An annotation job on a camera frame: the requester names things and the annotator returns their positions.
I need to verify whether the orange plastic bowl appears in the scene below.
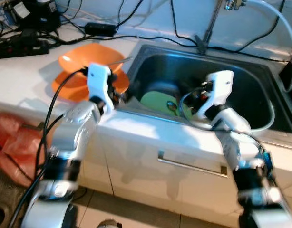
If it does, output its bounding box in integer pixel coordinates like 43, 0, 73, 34
58, 43, 125, 76

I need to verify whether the orange plastic plate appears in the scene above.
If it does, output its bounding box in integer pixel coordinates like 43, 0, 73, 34
51, 66, 130, 103

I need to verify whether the white kitchen cabinet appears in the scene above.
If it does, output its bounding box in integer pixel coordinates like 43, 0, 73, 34
75, 119, 292, 228

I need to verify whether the green plate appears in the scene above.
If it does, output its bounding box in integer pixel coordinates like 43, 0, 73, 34
140, 90, 194, 119

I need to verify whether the stainless steel sink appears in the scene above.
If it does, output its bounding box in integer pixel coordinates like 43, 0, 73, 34
115, 44, 292, 145

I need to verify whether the black power adapter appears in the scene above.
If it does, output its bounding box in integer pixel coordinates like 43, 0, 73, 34
84, 22, 117, 36

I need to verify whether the metal faucet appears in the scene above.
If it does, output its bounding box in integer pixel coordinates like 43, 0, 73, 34
194, 0, 246, 53

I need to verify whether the black power strip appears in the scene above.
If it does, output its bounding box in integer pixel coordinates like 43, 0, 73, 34
0, 36, 50, 60

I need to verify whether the black electronic box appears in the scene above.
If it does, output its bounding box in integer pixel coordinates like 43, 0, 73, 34
3, 0, 61, 31

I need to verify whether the orange plastic bag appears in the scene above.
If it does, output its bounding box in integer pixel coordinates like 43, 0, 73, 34
0, 112, 54, 186

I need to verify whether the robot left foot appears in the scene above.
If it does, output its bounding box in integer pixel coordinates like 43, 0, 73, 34
96, 218, 120, 228

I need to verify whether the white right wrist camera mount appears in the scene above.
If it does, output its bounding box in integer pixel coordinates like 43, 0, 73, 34
196, 70, 234, 117

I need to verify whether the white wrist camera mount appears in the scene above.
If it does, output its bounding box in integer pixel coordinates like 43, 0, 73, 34
196, 70, 234, 117
87, 63, 116, 112

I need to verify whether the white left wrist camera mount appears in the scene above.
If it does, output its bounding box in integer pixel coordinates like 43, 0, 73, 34
87, 63, 116, 112

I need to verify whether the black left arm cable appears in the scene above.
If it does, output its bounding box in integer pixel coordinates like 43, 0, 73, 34
8, 68, 89, 228

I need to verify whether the long metal drawer handle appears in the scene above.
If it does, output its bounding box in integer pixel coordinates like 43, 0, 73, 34
158, 151, 230, 179

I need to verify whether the white flexible hose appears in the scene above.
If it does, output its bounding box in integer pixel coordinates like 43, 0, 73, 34
246, 0, 292, 93

